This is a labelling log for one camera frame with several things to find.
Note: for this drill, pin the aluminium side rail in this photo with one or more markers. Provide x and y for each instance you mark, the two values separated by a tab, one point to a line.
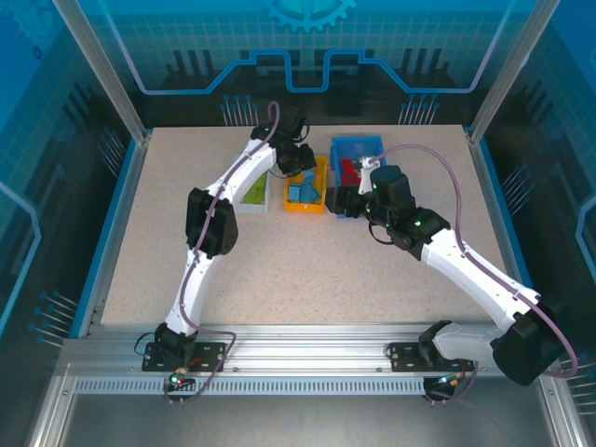
116	233
500	209

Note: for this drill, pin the red lego brick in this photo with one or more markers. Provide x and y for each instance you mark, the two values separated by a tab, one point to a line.
348	171

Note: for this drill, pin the blue plastic bin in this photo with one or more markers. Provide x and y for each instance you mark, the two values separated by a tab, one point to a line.
354	146

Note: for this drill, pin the green lego brick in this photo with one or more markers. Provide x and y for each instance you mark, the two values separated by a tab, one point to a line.
256	194
263	179

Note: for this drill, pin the white plastic bin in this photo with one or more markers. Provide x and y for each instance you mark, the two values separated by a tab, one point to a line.
253	208

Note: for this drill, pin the blue printed gear panel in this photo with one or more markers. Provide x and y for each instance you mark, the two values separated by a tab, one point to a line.
298	46

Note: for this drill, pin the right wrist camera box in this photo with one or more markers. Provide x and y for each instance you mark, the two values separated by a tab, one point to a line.
368	163

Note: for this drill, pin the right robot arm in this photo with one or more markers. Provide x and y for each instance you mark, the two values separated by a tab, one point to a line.
475	274

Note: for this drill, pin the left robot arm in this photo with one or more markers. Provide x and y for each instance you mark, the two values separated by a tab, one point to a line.
200	288

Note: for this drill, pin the aluminium cross rail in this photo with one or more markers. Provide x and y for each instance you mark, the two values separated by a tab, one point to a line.
302	349

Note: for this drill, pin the grey metal sheet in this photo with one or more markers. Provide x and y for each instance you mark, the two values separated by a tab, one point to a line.
298	423

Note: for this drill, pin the blue printed side panel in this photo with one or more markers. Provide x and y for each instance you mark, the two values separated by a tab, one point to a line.
37	186
559	186

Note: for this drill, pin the blue lego brick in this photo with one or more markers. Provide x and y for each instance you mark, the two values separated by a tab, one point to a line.
295	192
313	195
311	177

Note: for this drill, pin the aluminium frame post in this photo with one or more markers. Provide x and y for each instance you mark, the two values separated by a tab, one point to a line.
107	79
507	79

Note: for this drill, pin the orange plastic bin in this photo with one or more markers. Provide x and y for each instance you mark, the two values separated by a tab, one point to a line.
305	209

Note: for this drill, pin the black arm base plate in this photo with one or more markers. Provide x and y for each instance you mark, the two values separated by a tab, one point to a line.
209	356
405	356

